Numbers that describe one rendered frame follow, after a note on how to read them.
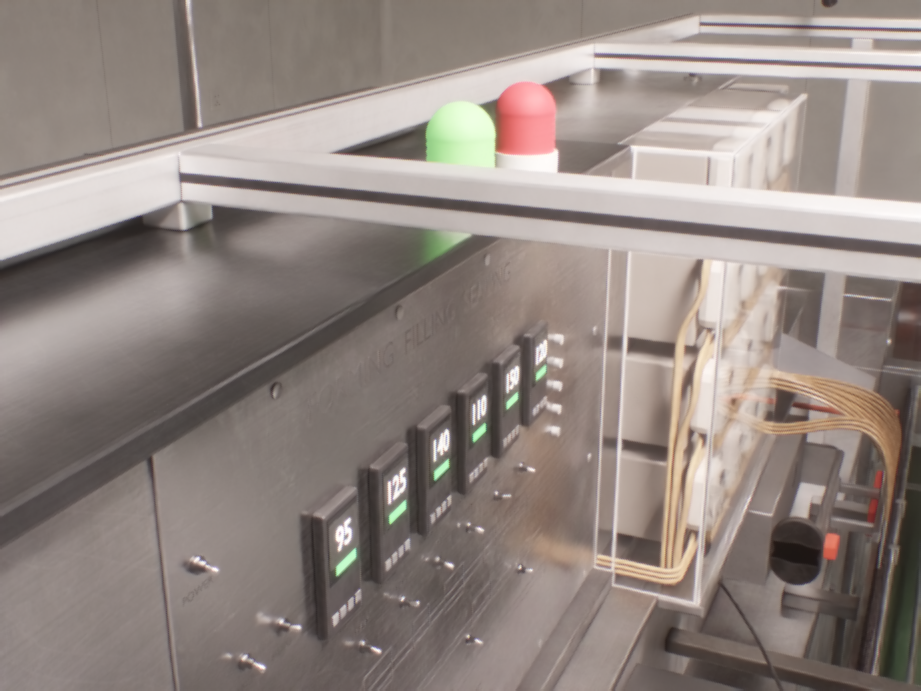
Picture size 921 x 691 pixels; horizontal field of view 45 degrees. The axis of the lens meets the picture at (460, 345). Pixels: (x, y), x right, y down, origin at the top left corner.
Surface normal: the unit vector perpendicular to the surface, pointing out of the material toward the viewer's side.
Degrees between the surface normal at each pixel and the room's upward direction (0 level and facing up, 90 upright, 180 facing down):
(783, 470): 0
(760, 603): 0
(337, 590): 90
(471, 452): 90
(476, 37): 90
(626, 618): 0
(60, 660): 90
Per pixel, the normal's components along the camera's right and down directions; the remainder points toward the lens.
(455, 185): -0.40, 0.31
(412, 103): 0.91, 0.14
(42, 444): 0.00, -0.94
